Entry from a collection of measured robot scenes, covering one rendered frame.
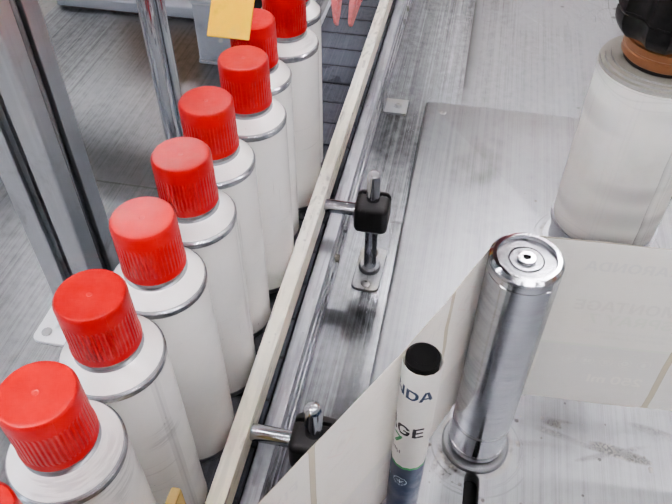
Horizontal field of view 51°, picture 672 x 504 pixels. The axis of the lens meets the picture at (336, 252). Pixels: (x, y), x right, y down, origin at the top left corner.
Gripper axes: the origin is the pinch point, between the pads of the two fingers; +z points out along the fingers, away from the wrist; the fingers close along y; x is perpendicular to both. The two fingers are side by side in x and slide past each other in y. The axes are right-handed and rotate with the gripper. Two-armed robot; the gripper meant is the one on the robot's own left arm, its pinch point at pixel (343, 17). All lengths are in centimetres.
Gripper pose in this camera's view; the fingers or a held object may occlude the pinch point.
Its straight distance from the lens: 83.6
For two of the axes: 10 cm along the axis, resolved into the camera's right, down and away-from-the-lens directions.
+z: -1.1, 9.9, 1.2
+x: 1.6, -1.1, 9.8
